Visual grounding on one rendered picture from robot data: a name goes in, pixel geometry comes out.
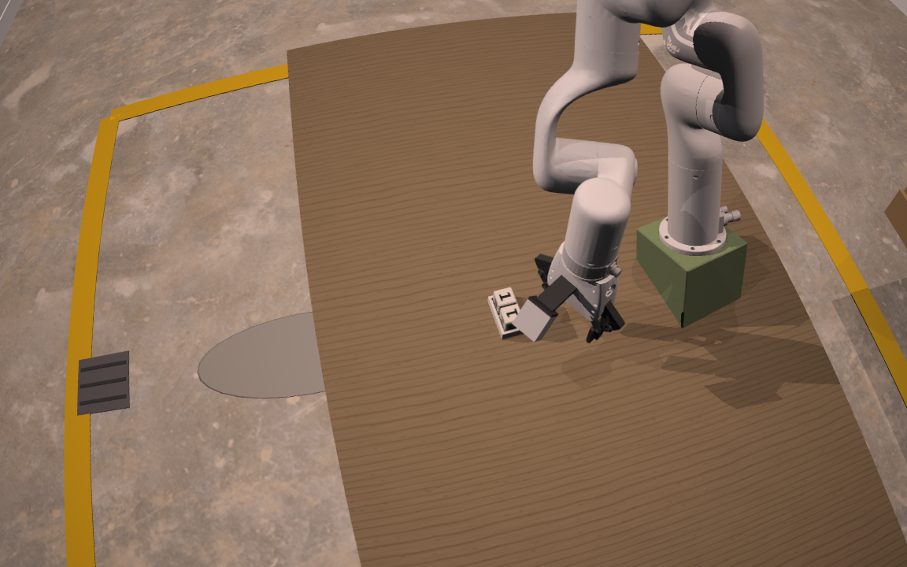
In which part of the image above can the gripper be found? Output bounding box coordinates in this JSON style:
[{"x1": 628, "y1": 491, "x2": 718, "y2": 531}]
[{"x1": 535, "y1": 241, "x2": 625, "y2": 343}]

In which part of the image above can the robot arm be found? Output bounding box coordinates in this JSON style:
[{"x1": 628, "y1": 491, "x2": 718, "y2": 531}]
[{"x1": 512, "y1": 0, "x2": 764, "y2": 342}]

